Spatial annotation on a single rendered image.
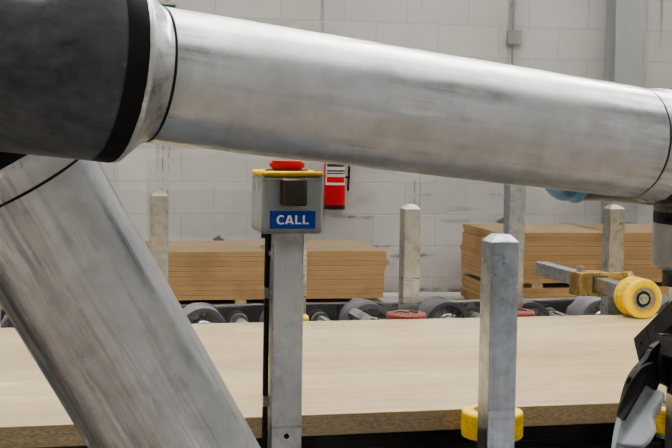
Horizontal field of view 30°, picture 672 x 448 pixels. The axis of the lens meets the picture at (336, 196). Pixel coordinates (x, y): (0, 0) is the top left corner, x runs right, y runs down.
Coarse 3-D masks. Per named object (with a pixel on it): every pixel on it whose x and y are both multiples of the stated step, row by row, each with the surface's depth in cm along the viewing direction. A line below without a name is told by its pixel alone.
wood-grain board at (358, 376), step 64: (384, 320) 243; (448, 320) 244; (576, 320) 247; (640, 320) 248; (0, 384) 178; (256, 384) 180; (320, 384) 181; (384, 384) 182; (448, 384) 182; (576, 384) 184
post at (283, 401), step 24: (288, 240) 142; (264, 264) 143; (288, 264) 142; (264, 288) 143; (288, 288) 142; (264, 312) 143; (288, 312) 142; (264, 336) 143; (288, 336) 142; (264, 360) 143; (288, 360) 142; (264, 384) 144; (288, 384) 143; (264, 408) 144; (288, 408) 143; (264, 432) 144; (288, 432) 143
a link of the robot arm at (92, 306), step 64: (0, 192) 83; (64, 192) 85; (0, 256) 85; (64, 256) 85; (128, 256) 88; (64, 320) 86; (128, 320) 87; (64, 384) 88; (128, 384) 87; (192, 384) 90
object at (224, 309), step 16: (224, 304) 305; (240, 304) 306; (256, 304) 306; (320, 304) 310; (336, 304) 310; (384, 304) 313; (464, 304) 318; (560, 304) 324; (256, 320) 306; (336, 320) 311
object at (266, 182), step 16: (256, 176) 143; (272, 176) 139; (288, 176) 140; (304, 176) 140; (320, 176) 140; (256, 192) 142; (272, 192) 139; (320, 192) 140; (256, 208) 142; (272, 208) 139; (288, 208) 140; (304, 208) 140; (320, 208) 141; (256, 224) 142; (320, 224) 141
